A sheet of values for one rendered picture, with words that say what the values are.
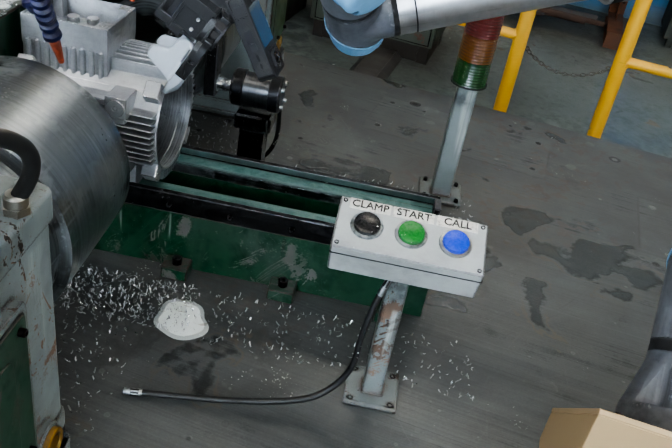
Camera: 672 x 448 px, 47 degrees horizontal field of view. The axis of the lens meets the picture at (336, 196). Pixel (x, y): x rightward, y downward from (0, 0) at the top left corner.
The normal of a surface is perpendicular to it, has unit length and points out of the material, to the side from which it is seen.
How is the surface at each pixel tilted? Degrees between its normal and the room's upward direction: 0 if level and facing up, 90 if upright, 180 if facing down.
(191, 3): 90
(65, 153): 51
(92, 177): 69
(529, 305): 0
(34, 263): 89
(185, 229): 90
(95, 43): 90
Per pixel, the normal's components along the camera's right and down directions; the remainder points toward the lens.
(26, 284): 0.98, 0.19
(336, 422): 0.15, -0.83
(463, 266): 0.09, -0.59
